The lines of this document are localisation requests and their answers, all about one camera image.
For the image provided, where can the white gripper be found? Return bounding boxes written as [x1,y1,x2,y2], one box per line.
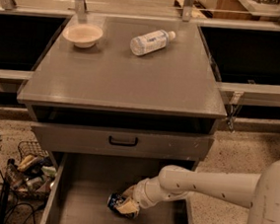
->
[116,178,162,218]

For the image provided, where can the blue pepsi can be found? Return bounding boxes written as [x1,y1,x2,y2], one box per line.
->
[107,193,131,218]

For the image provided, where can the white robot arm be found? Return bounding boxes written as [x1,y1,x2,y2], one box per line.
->
[113,160,280,224]

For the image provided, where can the grey open middle drawer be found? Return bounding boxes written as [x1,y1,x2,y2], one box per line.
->
[40,153,192,224]

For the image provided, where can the grey top drawer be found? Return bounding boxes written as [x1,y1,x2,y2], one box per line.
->
[32,122,214,161]

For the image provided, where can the grey drawer cabinet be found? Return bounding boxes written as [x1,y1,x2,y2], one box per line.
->
[5,6,237,224]

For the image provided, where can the clear plastic water bottle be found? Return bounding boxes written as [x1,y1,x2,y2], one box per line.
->
[130,30,176,56]

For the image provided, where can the white paper bowl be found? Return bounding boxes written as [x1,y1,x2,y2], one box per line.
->
[62,24,104,48]

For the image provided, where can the wooden crate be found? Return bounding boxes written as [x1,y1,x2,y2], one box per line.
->
[173,0,280,27]

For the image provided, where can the black drawer handle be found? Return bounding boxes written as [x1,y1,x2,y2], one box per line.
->
[108,136,138,147]

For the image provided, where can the wire basket with items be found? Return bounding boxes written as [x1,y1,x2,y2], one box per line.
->
[6,140,57,200]

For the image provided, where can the metal railing frame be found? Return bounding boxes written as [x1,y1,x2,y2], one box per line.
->
[0,0,280,119]

